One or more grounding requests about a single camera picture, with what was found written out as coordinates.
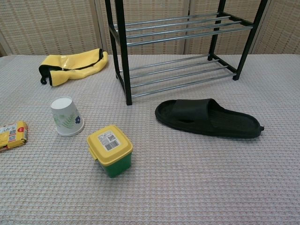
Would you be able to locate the green box with yellow lid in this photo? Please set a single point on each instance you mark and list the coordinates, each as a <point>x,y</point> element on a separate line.
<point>110,150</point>

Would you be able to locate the white floral paper cup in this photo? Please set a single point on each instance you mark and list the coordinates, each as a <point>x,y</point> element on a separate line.
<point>66,118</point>

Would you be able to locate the black metal shoe rack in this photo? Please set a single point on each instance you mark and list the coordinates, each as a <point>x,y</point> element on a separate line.
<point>122,47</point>

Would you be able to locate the black rubber slipper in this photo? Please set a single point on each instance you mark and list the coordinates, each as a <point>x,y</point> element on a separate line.
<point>201,119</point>

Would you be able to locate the yellow snack packet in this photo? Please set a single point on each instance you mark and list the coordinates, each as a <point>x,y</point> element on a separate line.
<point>12,136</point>

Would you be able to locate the woven tablecloth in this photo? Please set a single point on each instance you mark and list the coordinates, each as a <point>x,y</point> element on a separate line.
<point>164,175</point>

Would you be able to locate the yellow black fabric pouch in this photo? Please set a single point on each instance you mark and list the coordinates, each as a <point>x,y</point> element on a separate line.
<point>77,64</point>

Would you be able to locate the beige folding screen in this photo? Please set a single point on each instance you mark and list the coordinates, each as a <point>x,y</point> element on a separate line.
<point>47,25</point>

